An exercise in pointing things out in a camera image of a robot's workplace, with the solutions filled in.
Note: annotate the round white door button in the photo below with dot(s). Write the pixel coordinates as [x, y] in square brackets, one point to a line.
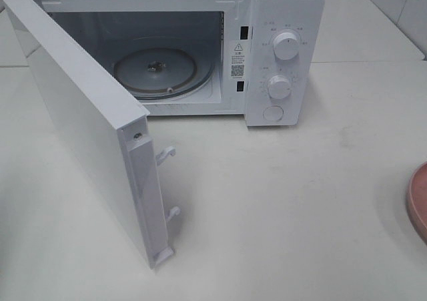
[273, 113]

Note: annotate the white microwave knob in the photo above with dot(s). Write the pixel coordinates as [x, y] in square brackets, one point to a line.
[286, 44]
[279, 87]

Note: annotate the white microwave door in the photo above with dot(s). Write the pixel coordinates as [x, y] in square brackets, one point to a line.
[102, 124]

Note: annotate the pink round plate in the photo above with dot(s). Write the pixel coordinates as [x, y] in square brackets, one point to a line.
[416, 200]

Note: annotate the glass microwave turntable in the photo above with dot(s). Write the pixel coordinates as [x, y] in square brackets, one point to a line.
[162, 73]

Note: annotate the white warning label sticker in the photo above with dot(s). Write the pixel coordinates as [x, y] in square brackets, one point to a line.
[238, 54]

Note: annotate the white microwave oven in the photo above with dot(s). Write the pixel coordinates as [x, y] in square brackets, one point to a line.
[112, 29]

